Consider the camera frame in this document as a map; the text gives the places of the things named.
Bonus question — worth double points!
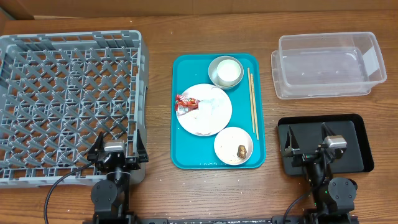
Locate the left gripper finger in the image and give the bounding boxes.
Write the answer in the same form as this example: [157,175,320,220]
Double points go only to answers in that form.
[91,132,104,153]
[136,129,145,153]

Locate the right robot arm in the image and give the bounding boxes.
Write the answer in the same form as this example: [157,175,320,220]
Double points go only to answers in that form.
[282,123,358,223]

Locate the small white plate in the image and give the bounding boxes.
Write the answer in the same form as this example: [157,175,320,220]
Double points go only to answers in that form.
[214,127,254,166]

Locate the grey plastic dish rack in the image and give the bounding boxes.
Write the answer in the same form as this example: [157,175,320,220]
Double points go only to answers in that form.
[1,30,149,189]

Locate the grey round bowl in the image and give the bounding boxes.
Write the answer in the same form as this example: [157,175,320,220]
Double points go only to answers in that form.
[208,55,244,90]

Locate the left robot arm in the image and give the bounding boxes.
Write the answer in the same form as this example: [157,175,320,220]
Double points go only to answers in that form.
[87,131,149,224]

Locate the white napkin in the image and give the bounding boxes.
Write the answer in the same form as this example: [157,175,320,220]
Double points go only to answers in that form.
[198,98,228,117]

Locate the brown food scrap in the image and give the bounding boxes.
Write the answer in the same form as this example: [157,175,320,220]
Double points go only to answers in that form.
[237,145,247,159]

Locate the left wooden chopstick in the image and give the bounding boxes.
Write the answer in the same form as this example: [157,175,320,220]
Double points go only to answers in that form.
[247,67,256,134]

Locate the clear plastic bin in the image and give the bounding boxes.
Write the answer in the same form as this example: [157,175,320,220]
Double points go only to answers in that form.
[271,32,387,100]

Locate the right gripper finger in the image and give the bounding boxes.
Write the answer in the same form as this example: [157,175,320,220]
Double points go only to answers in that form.
[321,123,335,139]
[285,126,300,150]

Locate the right printed wooden chopstick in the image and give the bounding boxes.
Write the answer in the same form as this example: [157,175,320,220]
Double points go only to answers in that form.
[250,73,259,140]

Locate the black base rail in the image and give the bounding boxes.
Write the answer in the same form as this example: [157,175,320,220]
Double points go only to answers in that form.
[82,215,360,224]

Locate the black rectangular tray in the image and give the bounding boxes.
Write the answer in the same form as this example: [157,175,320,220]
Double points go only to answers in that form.
[277,114,374,174]

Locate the large white plate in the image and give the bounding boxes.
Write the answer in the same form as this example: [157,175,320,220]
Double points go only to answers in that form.
[176,83,233,136]

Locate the red snack wrapper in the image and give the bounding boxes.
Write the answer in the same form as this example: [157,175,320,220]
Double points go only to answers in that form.
[175,95,200,116]

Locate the white cup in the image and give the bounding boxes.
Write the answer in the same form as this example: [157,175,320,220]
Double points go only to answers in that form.
[217,59,241,86]

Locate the teal plastic serving tray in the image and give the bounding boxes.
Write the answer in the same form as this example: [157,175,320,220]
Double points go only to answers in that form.
[170,53,266,170]

